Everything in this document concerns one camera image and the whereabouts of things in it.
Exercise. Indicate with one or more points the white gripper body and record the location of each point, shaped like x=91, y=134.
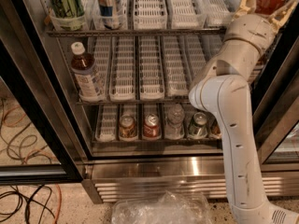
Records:
x=251, y=29

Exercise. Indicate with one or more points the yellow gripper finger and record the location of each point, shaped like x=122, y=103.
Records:
x=278, y=18
x=245, y=7

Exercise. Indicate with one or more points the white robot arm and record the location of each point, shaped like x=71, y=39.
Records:
x=222, y=89

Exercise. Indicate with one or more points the fridge door right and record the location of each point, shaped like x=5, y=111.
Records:
x=275, y=95

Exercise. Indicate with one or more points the orange can bottom shelf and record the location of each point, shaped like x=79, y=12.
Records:
x=215, y=131

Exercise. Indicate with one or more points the green can bottom shelf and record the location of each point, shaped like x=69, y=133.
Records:
x=197, y=128

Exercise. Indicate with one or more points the green can shelf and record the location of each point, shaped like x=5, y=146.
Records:
x=68, y=14
x=197, y=128

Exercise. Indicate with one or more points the stainless steel fridge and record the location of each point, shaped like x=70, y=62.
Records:
x=114, y=170

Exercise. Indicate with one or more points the blue tan can top shelf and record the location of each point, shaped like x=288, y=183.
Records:
x=111, y=13

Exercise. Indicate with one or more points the red can bottom shelf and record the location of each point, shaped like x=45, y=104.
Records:
x=151, y=127

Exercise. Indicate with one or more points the brown can bottom shelf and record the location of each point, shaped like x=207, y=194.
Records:
x=127, y=128

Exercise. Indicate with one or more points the green can top shelf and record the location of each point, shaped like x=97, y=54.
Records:
x=68, y=14

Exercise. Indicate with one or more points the black fridge door left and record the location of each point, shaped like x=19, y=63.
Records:
x=34, y=66

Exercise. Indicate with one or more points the right tea bottle white cap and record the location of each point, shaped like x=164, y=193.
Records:
x=257, y=68

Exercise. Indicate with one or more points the tea bottle white cap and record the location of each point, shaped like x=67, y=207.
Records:
x=257, y=68
x=87, y=74

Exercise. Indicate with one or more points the left tea bottle white cap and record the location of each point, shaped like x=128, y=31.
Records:
x=87, y=74

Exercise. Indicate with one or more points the clear plastic bin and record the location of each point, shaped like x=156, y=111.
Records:
x=169, y=208

